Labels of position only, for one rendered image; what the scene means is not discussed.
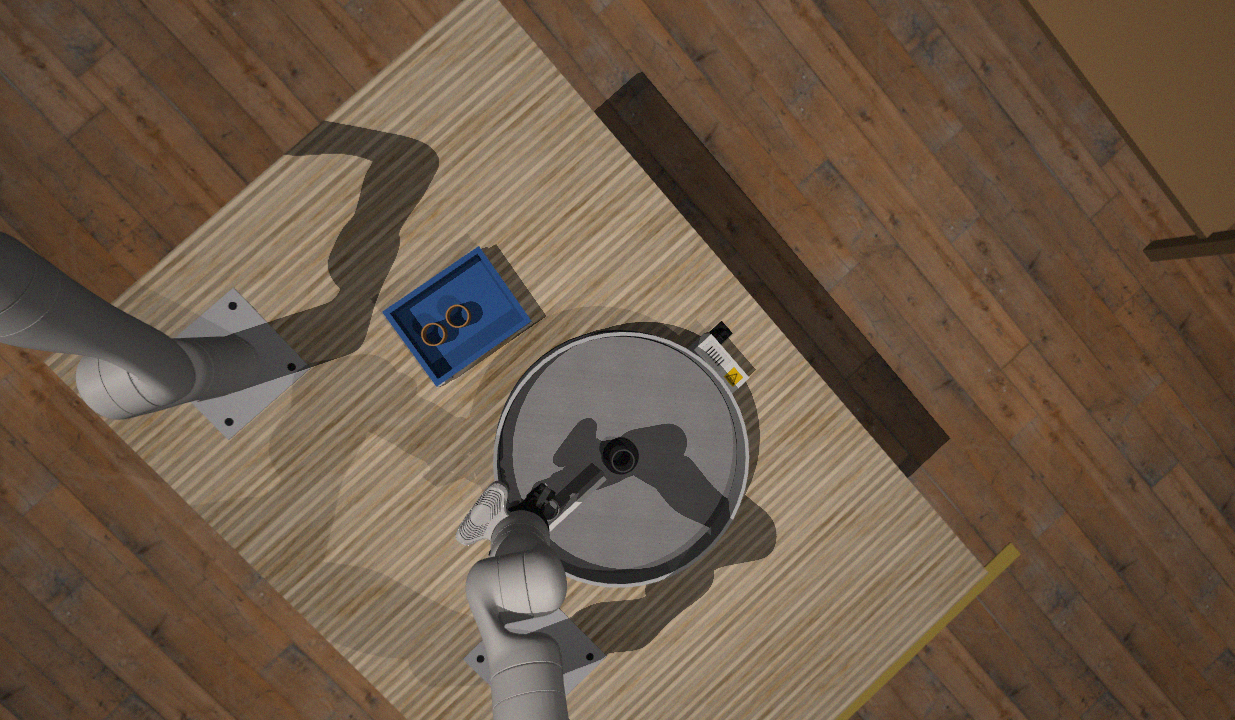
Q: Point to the blue open crate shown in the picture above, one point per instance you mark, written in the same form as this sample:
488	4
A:
473	282

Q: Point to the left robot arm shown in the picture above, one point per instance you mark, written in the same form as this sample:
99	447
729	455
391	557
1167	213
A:
42	308

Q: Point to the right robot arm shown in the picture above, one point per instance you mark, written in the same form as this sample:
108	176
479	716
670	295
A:
525	669

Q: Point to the bronze bushing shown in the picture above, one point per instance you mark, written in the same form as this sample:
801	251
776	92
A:
424	337
449	320

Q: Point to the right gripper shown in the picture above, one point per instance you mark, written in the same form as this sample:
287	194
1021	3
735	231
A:
537	498

